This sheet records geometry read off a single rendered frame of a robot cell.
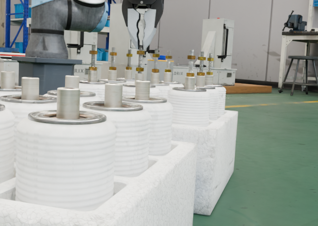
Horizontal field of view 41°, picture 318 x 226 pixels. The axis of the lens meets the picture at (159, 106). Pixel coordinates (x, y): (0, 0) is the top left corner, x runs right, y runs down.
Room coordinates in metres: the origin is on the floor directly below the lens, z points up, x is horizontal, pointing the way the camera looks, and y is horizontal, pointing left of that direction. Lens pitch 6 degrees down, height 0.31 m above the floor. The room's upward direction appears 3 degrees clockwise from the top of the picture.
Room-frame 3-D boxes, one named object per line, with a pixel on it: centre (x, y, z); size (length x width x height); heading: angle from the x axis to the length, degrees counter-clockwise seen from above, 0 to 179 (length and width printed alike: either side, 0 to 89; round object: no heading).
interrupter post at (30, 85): (0.56, 0.17, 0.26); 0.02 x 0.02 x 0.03
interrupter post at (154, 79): (1.08, 0.01, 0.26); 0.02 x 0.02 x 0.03
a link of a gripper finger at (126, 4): (0.97, 0.07, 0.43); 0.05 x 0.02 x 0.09; 79
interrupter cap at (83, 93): (0.67, 0.14, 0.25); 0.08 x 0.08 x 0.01
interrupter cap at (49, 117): (0.41, 0.09, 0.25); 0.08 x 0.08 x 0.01
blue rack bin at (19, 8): (6.13, 1.85, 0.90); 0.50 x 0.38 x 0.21; 45
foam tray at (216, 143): (1.08, 0.01, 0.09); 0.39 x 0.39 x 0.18; 73
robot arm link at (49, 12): (1.54, 0.41, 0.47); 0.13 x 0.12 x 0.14; 112
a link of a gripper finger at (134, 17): (0.99, 0.06, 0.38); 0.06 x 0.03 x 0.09; 169
